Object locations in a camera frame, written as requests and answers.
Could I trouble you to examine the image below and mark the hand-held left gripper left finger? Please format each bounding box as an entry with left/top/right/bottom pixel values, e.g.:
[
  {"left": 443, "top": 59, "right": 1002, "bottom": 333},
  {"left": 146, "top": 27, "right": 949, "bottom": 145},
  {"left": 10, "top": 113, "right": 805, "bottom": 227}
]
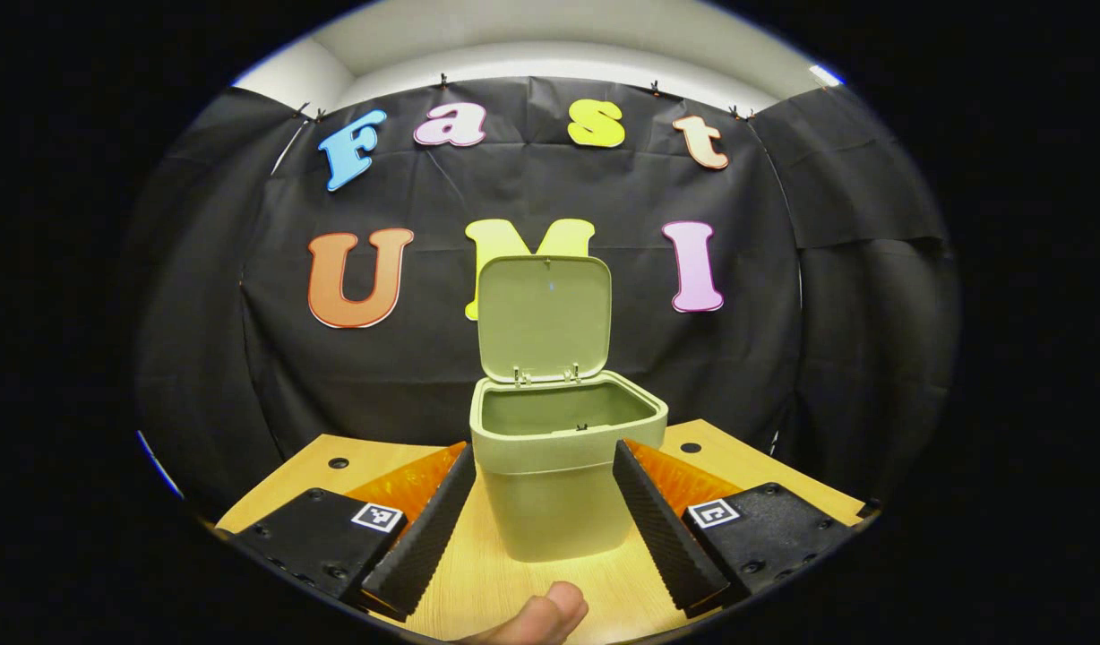
[{"left": 214, "top": 442, "right": 477, "bottom": 621}]

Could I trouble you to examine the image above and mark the green desktop garbage bin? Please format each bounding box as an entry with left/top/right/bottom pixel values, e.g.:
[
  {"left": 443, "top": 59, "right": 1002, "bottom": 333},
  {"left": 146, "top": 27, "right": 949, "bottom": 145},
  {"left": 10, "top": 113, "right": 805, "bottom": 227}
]
[{"left": 469, "top": 255, "right": 669, "bottom": 563}]

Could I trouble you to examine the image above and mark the wooden desktop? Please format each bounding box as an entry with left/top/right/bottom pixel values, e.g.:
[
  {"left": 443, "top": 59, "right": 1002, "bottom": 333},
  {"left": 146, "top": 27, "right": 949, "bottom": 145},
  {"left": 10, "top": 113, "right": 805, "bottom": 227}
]
[{"left": 214, "top": 419, "right": 866, "bottom": 645}]

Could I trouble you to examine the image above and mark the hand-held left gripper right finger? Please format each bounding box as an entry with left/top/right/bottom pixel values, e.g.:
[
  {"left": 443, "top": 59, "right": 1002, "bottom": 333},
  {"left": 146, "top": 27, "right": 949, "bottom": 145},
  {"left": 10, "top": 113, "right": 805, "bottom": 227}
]
[{"left": 611, "top": 438, "right": 862, "bottom": 619}]

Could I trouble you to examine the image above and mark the black backdrop cloth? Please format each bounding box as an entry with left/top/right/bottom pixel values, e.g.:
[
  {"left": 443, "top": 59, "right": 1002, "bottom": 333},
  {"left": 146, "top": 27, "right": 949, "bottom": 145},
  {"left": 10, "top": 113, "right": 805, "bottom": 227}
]
[{"left": 133, "top": 76, "right": 961, "bottom": 520}]

